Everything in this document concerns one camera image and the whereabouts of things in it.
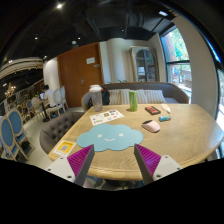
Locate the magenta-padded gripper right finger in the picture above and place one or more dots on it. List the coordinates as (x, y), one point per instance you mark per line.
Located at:
(166, 165)

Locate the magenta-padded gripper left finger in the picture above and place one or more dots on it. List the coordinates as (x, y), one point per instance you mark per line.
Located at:
(61, 165)

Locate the pink computer mouse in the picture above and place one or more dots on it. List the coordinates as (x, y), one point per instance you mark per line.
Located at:
(150, 125)

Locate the blue cloud-shaped mouse pad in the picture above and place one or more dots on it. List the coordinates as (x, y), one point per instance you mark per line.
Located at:
(110, 136)

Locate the yellow square card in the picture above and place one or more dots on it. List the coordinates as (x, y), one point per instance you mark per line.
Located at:
(64, 148)

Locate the grey tufted sofa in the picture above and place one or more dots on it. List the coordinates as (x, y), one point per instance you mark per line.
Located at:
(56, 128)

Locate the blue-green gum pack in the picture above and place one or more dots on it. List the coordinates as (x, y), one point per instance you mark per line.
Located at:
(164, 118)

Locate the black and orange flat box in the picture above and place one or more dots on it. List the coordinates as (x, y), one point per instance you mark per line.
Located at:
(152, 110)

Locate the cream squeeze tube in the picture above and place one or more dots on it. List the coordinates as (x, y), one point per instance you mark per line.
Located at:
(165, 108)

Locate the blue upholstered chairs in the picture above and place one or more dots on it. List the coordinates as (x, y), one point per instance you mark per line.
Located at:
(10, 131)

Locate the white sticker sheet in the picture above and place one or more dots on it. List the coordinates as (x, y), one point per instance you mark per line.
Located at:
(106, 117)

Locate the white dining chairs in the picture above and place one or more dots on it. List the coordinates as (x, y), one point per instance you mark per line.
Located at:
(60, 98)

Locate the person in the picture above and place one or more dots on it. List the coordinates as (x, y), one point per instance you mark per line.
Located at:
(50, 96)

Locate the green drink can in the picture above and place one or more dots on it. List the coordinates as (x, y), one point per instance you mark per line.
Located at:
(133, 100)

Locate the brown curved bench sofa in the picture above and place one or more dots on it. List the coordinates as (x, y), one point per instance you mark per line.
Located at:
(173, 91)

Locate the brown wooden door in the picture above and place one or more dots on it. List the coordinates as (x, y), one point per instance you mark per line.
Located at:
(75, 76)

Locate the arched glass-door cabinet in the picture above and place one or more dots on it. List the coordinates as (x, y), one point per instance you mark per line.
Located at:
(145, 65)

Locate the white door sign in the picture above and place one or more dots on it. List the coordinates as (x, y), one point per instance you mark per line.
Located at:
(90, 60)

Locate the black-framed window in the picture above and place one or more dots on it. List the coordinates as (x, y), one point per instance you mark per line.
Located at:
(176, 56)

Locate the ceiling spot lights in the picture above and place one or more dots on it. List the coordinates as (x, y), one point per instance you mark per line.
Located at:
(59, 5)

